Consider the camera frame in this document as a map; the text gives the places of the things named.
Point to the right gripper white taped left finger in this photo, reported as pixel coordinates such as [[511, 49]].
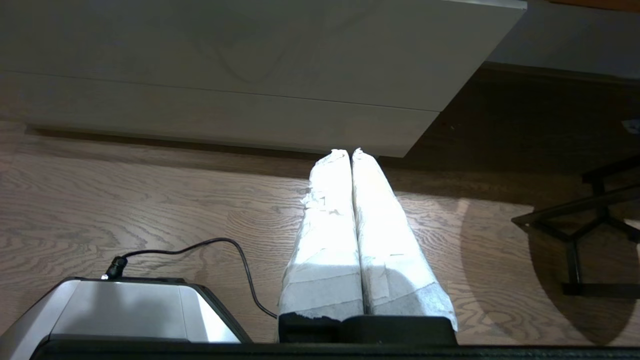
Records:
[[327, 240]]

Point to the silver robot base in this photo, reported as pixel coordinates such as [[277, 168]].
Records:
[[125, 310]]

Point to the cream glossy low cabinet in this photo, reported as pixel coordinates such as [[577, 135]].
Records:
[[200, 117]]

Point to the cream glossy wide drawer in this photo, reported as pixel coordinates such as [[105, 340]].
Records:
[[250, 45]]

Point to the right gripper white taped right finger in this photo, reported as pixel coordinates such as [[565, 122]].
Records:
[[390, 250]]

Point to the black metal chair base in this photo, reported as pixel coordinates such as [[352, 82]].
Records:
[[572, 250]]

